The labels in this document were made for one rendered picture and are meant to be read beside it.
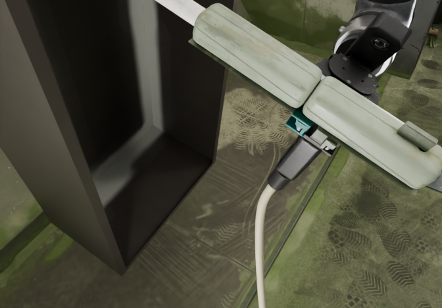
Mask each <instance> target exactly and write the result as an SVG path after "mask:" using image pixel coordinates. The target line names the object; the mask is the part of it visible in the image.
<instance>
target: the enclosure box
mask: <svg viewBox="0 0 442 308"><path fill-rule="evenodd" d="M193 1H194V2H196V3H198V4H199V5H200V6H202V7H204V8H205V9H207V8H208V7H210V6H211V5H213V4H215V3H220V4H222V5H223V6H225V7H227V8H228V9H230V10H231V11H233V12H234V13H237V4H238V0H193ZM193 28H194V26H193V25H192V24H190V23H189V22H187V21H186V20H184V19H183V18H181V17H180V16H178V15H177V14H175V13H173V12H172V11H171V10H169V9H167V8H166V7H165V6H163V5H161V4H160V3H159V2H157V1H155V0H0V148H1V149H2V150H3V152H4V153H5V155H6V156H7V158H8V159H9V161H10V162H11V164H12V165H13V167H14V168H15V170H16V171H17V173H18V174H19V175H20V177H21V179H22V180H23V181H24V183H25V185H26V186H27V187H28V189H29V190H30V192H31V193H32V195H33V196H34V197H35V199H36V201H37V202H38V203H39V205H40V207H41V208H42V209H43V211H44V213H45V214H46V215H47V217H48V219H49V220H50V221H51V223H52V224H54V225H55V226H56V227H57V228H59V229H60V230H62V231H63V232H64V233H65V234H67V235H68V236H70V237H71V238H72V239H73V240H75V241H76V242H78V243H79V244H80V245H81V246H82V247H84V248H85V249H87V250H88V251H89V252H90V253H92V254H93V255H94V256H96V257H97V258H98V259H100V260H101V261H102V262H104V263H105V264H106V265H108V266H109V267H110V268H111V269H113V270H114V271H116V272H117V273H118V274H119V275H121V276H123V275H124V273H125V272H126V271H127V270H128V269H129V267H130V266H131V265H132V263H133V262H134V261H135V260H136V259H137V258H138V256H139V255H140V254H141V252H142V251H143V250H144V249H145V248H146V247H147V245H148V244H149V243H150V241H151V240H152V239H153V238H154V237H155V236H156V234H157V233H158V232H159V230H160V229H161V228H162V227H163V226H164V224H165V223H166V222H167V221H168V219H169V218H170V217H171V216H172V215H173V214H174V212H175V211H176V209H177V208H178V207H179V206H180V205H181V204H182V202H183V201H184V200H185V198H186V197H187V196H188V195H189V194H190V193H191V191H192V190H193V189H194V187H195V186H196V185H197V184H198V183H199V182H200V180H201V179H202V178H203V176H204V175H205V174H206V173H207V172H208V171H209V169H210V168H211V166H212V165H213V164H214V163H215V161H216V152H217V147H218V138H219V133H220V124H221V119H222V110H223V105H224V96H225V91H226V82H227V77H228V69H227V68H226V67H225V66H223V65H221V64H220V63H218V62H217V61H215V60H214V59H212V58H211V57H209V56H208V55H207V54H205V53H204V52H202V51H201V50H199V49H198V48H196V47H195V46H193V45H192V44H190V43H189V42H188V41H189V40H190V39H191V38H192V37H193Z"/></svg>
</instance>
